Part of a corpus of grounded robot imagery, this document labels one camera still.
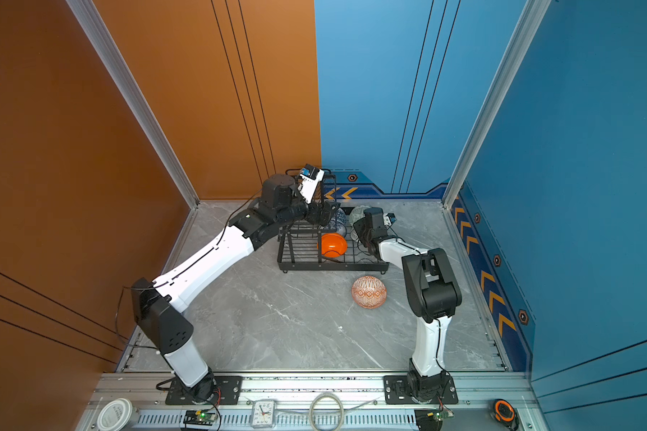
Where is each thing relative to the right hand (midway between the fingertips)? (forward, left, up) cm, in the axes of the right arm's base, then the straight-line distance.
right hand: (353, 222), depth 101 cm
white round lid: (-59, +61, -3) cm, 86 cm away
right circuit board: (-59, -21, -10) cm, 63 cm away
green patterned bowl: (+8, -2, -4) cm, 9 cm away
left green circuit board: (-59, +43, -11) cm, 74 cm away
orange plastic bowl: (-8, +8, -5) cm, 12 cm away
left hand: (-11, +8, +24) cm, 28 cm away
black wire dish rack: (-4, +19, -9) cm, 21 cm away
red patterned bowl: (-24, -5, -9) cm, 26 cm away
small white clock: (-59, +26, -8) cm, 65 cm away
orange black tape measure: (-59, -36, -8) cm, 70 cm away
